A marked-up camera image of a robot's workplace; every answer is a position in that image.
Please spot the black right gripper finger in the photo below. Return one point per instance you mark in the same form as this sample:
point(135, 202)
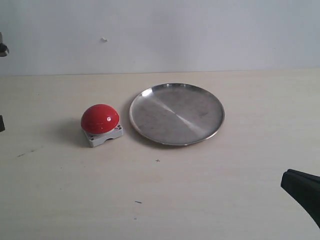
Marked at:
point(305, 189)

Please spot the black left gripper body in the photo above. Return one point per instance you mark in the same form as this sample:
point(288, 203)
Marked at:
point(2, 125)

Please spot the red dome push button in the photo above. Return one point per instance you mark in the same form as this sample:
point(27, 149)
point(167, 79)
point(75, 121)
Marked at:
point(99, 123)

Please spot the round stainless steel plate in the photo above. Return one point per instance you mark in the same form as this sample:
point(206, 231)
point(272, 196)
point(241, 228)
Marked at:
point(176, 114)

